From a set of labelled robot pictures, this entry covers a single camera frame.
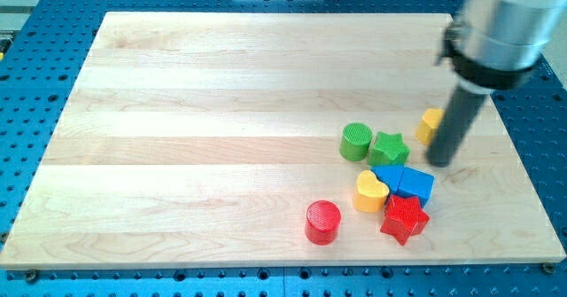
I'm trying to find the yellow hexagon block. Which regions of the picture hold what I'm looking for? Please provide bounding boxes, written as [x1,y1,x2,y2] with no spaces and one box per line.
[416,108,445,145]

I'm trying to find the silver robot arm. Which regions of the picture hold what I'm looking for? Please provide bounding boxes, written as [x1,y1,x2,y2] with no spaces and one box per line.
[439,0,566,95]

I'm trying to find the green cylinder block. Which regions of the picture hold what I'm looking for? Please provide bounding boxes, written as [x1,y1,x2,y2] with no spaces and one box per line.
[339,122,373,161]

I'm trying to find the red cylinder block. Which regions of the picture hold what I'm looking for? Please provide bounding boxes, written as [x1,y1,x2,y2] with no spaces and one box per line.
[304,200,342,246]

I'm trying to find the light wooden board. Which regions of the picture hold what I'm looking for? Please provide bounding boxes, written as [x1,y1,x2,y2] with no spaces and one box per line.
[1,12,565,270]

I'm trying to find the yellow heart block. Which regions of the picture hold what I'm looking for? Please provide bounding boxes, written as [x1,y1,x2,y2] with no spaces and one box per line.
[353,170,390,213]

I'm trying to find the green star block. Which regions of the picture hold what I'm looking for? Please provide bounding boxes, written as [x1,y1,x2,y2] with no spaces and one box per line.
[367,131,410,166]

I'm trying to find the blue triangle block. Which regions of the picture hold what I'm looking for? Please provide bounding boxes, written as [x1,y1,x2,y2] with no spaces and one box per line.
[370,165,405,194]

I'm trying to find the blue cube block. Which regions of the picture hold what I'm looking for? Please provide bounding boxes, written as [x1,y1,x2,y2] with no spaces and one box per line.
[395,167,435,207]

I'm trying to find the red star block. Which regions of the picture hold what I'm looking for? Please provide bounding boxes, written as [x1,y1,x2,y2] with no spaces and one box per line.
[380,195,430,246]

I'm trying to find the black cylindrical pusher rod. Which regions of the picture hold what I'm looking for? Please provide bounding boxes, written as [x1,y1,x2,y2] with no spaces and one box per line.
[425,86,487,168]

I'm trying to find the blue perforated table plate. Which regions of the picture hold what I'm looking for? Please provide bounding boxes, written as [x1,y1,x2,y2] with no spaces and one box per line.
[1,0,566,296]

